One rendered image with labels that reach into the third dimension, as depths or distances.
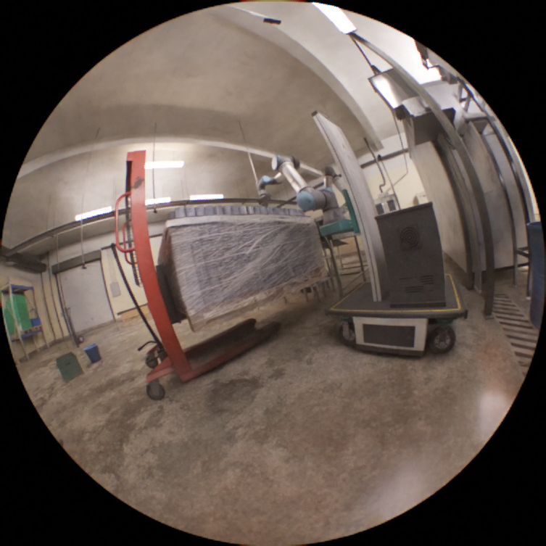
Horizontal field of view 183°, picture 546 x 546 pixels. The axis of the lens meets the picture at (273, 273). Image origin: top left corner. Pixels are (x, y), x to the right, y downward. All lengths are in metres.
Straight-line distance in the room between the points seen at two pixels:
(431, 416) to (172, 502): 1.08
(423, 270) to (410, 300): 0.18
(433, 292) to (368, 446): 0.76
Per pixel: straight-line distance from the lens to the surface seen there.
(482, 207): 1.49
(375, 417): 0.89
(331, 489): 0.76
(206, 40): 4.16
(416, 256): 0.96
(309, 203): 0.98
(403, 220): 0.95
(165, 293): 1.41
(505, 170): 2.56
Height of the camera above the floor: 0.75
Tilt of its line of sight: 4 degrees down
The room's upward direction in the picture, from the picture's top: 15 degrees counter-clockwise
